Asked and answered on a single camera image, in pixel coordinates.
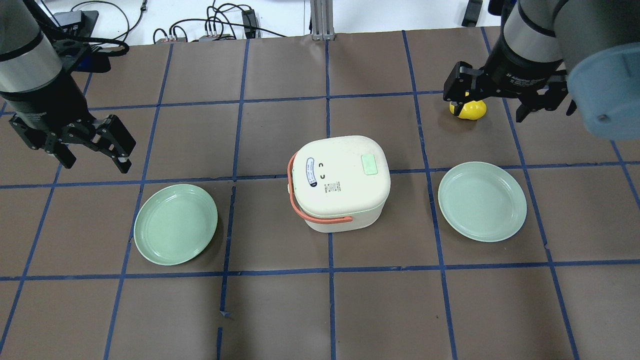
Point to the green plate left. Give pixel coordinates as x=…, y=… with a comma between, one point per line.
x=175, y=224

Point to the aluminium frame post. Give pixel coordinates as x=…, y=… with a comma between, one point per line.
x=322, y=20

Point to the cream rice cooker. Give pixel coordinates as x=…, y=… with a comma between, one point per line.
x=339, y=184

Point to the yellow lemon toy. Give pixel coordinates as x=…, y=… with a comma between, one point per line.
x=472, y=111

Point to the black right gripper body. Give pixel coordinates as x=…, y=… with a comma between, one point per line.
x=520, y=73

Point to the brown paper mat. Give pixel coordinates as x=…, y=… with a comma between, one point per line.
x=226, y=117

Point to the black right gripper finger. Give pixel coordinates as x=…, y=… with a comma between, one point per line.
x=458, y=82
x=550, y=100

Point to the green plate right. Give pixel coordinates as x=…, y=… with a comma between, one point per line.
x=482, y=202

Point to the green plate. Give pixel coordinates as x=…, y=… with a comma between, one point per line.
x=482, y=202
x=175, y=224

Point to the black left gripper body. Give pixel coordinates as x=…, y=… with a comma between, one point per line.
x=39, y=108

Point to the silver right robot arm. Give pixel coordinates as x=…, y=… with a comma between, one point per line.
x=550, y=49

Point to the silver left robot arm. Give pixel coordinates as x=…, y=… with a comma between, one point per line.
x=37, y=61

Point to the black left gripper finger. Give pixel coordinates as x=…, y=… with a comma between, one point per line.
x=63, y=155
x=111, y=137

